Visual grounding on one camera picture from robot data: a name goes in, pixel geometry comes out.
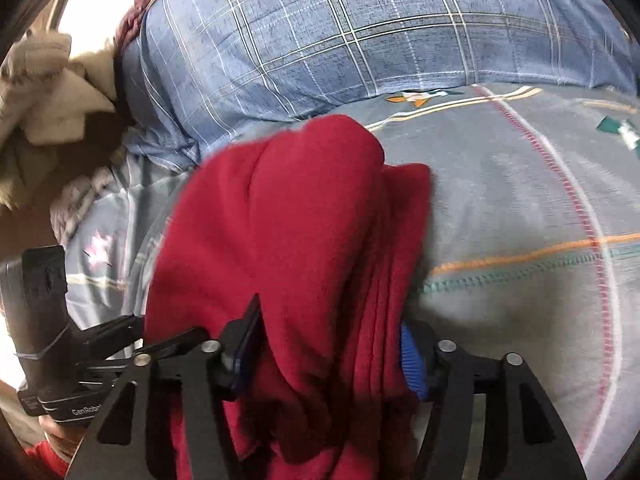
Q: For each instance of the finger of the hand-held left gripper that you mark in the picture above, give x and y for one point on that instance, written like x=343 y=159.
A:
x=112 y=332
x=175 y=340

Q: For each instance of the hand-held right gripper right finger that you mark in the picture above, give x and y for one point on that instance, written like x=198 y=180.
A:
x=414 y=360

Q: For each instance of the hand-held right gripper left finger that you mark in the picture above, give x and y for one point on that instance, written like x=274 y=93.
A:
x=245 y=347

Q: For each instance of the red shirt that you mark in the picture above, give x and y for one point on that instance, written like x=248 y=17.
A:
x=300 y=240

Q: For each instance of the person's left forearm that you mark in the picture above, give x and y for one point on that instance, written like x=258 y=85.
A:
x=55 y=452

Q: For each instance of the grey patterned bed sheet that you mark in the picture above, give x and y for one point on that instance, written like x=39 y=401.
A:
x=515 y=200

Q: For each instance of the beige cloth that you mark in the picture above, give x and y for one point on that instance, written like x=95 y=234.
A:
x=45 y=110

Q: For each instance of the blue plaid pillow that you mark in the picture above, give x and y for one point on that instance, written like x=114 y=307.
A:
x=360 y=40

